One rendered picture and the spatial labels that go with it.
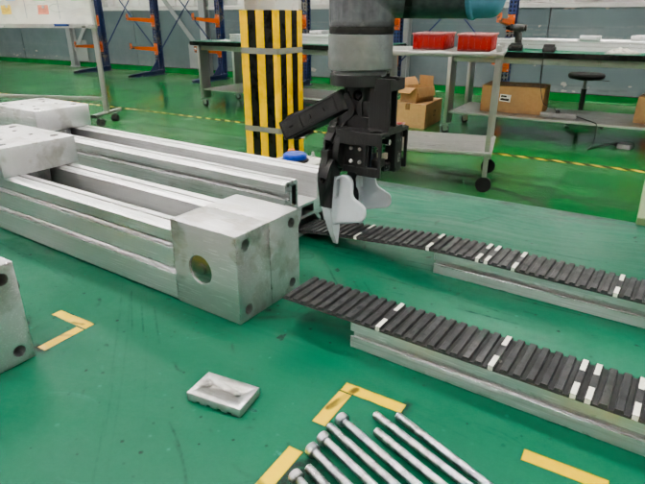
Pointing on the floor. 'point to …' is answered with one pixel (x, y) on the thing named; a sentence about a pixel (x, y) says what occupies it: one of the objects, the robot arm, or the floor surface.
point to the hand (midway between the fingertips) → (343, 226)
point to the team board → (49, 13)
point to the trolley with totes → (427, 142)
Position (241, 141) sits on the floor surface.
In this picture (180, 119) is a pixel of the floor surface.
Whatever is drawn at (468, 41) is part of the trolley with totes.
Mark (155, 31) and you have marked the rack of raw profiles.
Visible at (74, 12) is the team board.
